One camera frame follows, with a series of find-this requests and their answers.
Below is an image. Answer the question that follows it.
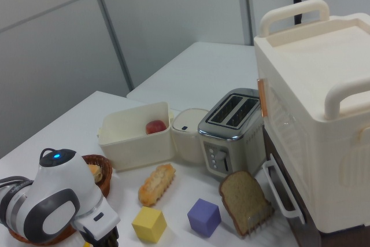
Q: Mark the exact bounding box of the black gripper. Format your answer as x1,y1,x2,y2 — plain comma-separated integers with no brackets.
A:
78,224,120,247

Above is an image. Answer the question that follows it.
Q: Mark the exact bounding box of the white open plastic container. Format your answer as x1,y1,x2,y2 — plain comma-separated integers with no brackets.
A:
97,101,176,172

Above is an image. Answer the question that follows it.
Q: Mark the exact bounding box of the yellow foam cube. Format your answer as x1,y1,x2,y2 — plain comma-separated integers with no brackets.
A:
131,206,168,244

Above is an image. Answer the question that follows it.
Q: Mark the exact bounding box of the brown wicker basket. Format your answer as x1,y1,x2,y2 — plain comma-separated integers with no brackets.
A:
7,154,114,244

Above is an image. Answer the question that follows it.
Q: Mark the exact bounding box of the square bread roll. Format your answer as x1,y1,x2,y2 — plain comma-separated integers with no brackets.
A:
87,164,103,185

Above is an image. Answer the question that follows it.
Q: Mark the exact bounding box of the long golden pastry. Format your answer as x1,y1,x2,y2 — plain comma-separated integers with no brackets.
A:
138,163,177,208

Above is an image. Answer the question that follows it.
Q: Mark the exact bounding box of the purple foam cube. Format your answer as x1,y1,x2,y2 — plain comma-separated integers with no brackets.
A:
187,198,223,238

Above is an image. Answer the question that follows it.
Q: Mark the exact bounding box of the red apple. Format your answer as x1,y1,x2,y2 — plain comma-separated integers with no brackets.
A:
145,119,168,135

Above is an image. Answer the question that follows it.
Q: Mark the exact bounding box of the small white lidded bin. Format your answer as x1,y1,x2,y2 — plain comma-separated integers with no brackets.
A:
171,108,210,164

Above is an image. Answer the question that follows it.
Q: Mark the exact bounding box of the brown bread slice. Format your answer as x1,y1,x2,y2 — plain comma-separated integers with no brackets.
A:
218,171,276,237

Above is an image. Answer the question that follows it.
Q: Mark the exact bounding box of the clear plastic fork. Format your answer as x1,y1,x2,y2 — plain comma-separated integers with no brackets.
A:
245,210,269,235

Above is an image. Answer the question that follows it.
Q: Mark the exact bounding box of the silver two-slot toaster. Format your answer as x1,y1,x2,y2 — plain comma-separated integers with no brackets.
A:
197,87,265,177

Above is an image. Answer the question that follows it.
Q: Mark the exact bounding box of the dark brown drawer base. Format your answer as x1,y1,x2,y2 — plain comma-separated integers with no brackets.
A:
261,127,370,247

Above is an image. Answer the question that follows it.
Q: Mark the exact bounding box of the large white toy oven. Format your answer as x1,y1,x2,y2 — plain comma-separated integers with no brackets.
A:
253,0,370,235

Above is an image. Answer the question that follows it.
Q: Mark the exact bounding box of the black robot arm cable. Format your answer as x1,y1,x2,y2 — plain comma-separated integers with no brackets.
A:
0,148,56,194

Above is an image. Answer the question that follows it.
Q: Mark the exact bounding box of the white drawer bar handle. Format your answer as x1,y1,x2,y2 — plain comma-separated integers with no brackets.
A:
262,161,306,225

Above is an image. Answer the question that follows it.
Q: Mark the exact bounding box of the copper door handle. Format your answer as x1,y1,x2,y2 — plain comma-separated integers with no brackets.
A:
257,78,269,119

